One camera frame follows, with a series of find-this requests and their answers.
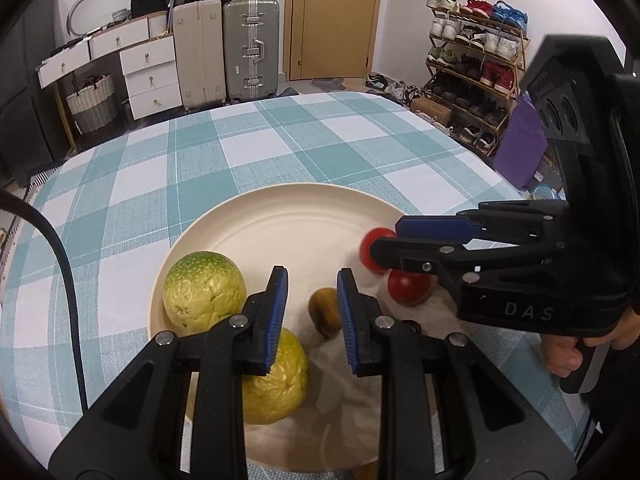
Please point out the scattered shoes pile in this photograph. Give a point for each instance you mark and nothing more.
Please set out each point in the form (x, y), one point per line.
(395, 89)

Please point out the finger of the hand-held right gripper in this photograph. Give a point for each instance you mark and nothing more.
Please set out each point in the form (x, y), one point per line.
(435, 227)
(410, 255)

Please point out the yellow citrus fruit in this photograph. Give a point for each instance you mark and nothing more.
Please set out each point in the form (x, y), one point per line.
(280, 385)

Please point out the green-yellow citrus fruit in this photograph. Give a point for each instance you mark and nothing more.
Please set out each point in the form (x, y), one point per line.
(200, 290)

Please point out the wooden shoe rack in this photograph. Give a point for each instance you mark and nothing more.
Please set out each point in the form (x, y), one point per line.
(521, 55)

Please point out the black storage box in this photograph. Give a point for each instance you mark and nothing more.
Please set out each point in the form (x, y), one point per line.
(148, 5)

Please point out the white mesh basket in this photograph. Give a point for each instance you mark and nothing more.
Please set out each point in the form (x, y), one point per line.
(120, 15)

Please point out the woven laundry basket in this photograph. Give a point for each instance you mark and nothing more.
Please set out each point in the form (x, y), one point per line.
(92, 105)

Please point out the purple bag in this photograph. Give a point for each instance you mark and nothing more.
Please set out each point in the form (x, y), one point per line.
(520, 145)

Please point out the cream round plate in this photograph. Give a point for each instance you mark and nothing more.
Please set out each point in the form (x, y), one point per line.
(300, 230)

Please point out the silver suitcase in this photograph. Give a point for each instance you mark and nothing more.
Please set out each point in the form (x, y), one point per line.
(250, 50)

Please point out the brown kiwi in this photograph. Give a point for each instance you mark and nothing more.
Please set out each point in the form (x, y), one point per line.
(324, 310)

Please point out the white drawer desk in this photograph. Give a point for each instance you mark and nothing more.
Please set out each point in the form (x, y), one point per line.
(150, 80)

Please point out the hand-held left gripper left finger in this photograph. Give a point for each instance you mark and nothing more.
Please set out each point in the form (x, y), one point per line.
(277, 310)

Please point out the teal checked tablecloth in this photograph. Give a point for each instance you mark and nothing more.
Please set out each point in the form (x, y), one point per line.
(350, 140)

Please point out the rows of racked shoes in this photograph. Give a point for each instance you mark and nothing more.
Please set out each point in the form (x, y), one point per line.
(495, 72)

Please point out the dark grey fridge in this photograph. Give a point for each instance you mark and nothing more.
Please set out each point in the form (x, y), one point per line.
(25, 130)

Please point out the small cardboard box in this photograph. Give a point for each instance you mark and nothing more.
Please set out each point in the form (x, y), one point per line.
(430, 107)

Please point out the person's right hand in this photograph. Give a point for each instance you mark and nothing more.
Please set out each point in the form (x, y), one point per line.
(562, 355)

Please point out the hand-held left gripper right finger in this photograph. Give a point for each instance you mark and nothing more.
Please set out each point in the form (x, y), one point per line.
(347, 320)

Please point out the red tomato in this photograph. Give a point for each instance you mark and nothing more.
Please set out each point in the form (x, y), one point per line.
(407, 290)
(381, 233)

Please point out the wooden door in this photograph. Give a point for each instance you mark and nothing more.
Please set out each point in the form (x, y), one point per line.
(330, 25)

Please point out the beige suitcase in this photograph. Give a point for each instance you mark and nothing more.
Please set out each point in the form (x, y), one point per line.
(200, 55)

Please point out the grey door mat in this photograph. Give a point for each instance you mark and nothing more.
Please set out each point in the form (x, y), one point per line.
(328, 84)

